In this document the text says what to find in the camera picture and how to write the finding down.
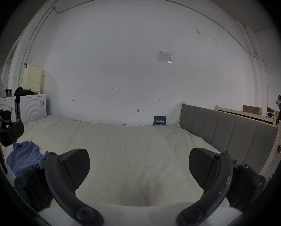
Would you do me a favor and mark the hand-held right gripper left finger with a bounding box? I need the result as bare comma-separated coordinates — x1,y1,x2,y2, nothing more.
13,148,104,226

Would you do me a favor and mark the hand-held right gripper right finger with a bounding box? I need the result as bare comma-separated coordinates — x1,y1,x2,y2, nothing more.
176,147,267,226

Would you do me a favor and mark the person's left hand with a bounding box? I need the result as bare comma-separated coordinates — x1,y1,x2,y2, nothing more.
0,144,8,176

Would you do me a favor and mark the white washing machine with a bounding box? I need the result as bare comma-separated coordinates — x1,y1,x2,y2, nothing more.
19,94,47,125
0,96,16,122

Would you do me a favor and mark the black bag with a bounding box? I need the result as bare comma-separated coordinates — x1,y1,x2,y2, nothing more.
14,86,35,97

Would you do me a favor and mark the blue shirt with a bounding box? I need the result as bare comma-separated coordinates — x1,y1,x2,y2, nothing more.
6,141,49,177

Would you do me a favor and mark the grey padded headboard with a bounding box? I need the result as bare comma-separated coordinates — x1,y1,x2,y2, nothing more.
179,101,281,176

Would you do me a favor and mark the beige laundry basket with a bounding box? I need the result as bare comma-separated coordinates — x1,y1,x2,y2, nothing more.
23,64,43,95

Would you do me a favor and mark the bed with beige sheet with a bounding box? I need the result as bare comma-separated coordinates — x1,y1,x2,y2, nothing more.
0,115,227,208

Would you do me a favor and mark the dark blue card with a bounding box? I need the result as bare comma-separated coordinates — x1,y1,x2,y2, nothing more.
153,116,167,126

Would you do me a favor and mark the brown carton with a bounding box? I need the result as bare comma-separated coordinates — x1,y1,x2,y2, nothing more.
243,105,263,115

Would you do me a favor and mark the white paper notice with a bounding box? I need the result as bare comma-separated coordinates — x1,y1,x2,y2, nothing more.
157,51,173,63

